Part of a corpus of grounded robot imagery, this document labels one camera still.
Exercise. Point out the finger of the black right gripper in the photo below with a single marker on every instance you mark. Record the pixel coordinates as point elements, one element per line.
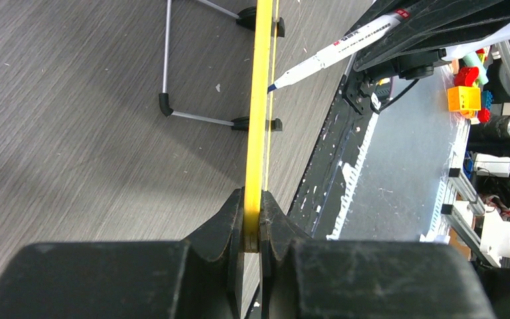
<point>452,28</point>

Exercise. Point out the aluminium frame rail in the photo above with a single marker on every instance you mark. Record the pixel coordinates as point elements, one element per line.
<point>456,206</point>

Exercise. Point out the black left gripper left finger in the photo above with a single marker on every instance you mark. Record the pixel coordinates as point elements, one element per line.
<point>199,276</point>

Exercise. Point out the silver wire whiteboard stand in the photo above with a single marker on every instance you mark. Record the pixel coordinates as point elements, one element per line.
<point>206,62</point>

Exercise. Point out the white blue whiteboard marker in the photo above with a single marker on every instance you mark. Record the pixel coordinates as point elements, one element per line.
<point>342,48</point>

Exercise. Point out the colourful toy block pile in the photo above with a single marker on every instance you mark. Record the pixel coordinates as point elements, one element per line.
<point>467,97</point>

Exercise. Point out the yellow framed whiteboard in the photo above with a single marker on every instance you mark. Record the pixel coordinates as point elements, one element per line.
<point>256,147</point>

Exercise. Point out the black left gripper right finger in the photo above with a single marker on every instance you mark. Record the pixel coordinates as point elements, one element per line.
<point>303,277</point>

